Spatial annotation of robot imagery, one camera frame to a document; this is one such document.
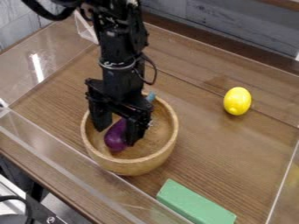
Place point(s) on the clear acrylic corner bracket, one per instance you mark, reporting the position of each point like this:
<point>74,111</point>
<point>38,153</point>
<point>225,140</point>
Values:
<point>84,29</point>

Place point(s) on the green foam block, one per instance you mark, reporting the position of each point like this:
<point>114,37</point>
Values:
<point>194,207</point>

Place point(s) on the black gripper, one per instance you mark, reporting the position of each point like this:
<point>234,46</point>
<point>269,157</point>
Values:
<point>116,95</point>

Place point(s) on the yellow toy lemon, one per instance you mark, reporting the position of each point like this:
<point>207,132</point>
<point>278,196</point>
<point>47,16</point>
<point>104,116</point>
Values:
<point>237,101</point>

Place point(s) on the brown wooden bowl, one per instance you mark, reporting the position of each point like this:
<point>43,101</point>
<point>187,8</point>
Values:
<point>151,150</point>

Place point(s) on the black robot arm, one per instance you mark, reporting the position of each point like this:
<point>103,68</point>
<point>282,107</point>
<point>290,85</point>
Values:
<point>118,25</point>

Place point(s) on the purple toy eggplant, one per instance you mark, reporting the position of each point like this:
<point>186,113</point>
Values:
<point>115,136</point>

